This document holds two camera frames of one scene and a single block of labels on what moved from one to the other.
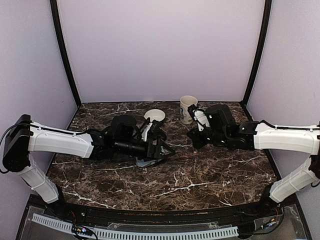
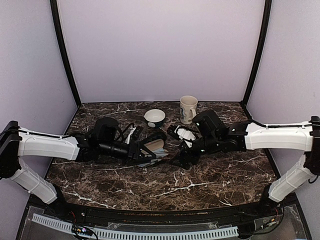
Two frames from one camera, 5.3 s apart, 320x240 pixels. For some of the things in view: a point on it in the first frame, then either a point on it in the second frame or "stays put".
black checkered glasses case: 161,135 stays put
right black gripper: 194,135 → 181,155
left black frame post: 55,13 stays put
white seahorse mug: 185,102 stays put
